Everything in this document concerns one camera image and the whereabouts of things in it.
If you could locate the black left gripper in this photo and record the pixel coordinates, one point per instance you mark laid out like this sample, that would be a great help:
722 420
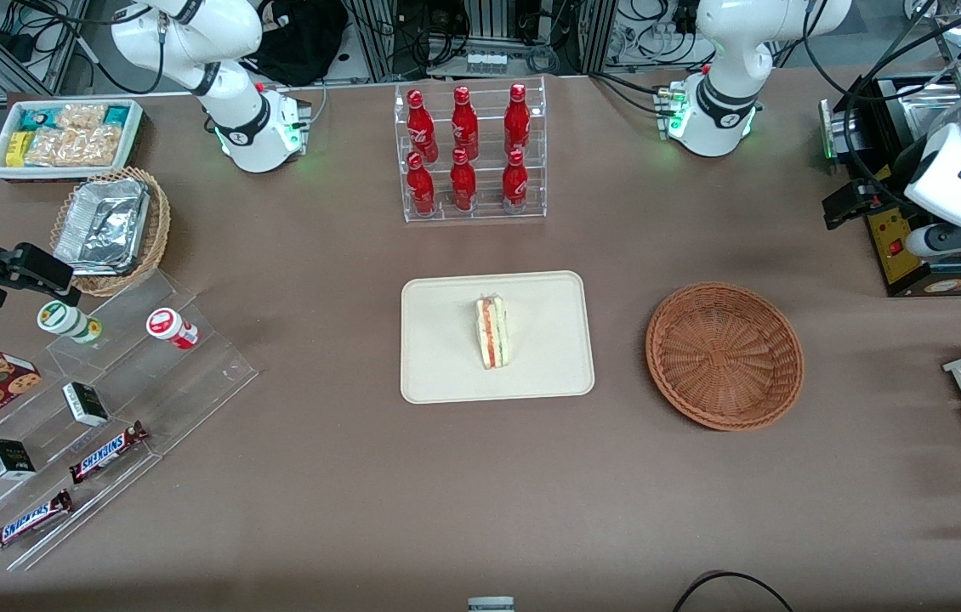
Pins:
890 186

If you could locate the triangular sandwich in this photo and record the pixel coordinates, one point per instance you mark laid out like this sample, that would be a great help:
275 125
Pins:
491 333

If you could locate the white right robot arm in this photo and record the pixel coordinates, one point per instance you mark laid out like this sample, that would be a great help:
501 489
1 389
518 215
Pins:
234 110

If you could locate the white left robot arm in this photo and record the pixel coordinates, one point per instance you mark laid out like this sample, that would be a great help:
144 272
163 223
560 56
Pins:
723 85

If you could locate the aluminium foil tray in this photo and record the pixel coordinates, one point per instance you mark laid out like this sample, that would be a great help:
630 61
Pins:
102 225

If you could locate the light wicker basket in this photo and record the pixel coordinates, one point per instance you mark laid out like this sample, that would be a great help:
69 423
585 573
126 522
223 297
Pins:
159 221

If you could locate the brown wicker basket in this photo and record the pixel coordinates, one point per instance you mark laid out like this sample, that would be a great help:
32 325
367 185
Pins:
723 357

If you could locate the cream plastic tray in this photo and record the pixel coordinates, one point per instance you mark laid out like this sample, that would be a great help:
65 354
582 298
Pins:
446 340

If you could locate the green-lid drink bottle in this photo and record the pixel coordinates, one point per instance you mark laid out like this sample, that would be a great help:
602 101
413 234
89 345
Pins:
64 320

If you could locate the black food warmer machine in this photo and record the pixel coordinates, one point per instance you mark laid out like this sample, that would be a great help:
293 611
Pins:
901 268

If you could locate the white snack bin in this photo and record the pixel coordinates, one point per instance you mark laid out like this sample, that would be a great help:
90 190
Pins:
64 173

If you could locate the steel warmer pan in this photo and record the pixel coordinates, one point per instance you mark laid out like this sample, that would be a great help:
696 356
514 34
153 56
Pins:
931 106

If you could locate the clear cracker bag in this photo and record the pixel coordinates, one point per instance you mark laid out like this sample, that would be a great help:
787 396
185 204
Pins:
81 117
47 146
96 144

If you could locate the yellow snack packet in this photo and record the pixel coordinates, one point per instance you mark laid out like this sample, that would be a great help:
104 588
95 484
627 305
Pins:
15 149

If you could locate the red-lid drink bottle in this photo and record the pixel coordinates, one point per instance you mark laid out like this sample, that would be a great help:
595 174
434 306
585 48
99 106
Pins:
170 327

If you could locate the small black box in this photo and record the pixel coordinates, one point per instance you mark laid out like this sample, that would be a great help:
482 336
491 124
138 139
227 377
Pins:
8 459
85 404

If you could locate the teal snack packet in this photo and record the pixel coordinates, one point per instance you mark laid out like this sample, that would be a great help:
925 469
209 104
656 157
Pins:
117 115
34 119

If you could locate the clear acrylic stepped stand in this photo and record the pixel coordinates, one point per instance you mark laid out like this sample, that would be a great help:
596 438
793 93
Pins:
191 382

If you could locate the Snickers bar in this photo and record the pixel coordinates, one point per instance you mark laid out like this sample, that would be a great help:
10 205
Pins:
106 452
28 521

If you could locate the red cola bottle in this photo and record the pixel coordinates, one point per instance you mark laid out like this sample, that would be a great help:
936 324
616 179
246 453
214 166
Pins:
421 189
517 119
514 180
419 127
463 183
464 123

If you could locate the black bag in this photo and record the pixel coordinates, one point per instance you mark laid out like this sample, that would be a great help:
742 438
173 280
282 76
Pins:
302 42

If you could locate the clear acrylic bottle rack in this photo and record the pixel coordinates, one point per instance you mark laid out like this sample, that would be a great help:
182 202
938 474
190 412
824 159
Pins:
487 144

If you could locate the white power strip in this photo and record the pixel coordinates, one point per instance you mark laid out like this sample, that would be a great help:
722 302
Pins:
486 63

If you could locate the small grey device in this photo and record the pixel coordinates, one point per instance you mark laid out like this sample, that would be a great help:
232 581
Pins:
491 605

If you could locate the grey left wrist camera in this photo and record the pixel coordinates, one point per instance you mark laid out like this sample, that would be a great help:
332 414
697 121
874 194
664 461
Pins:
952 240

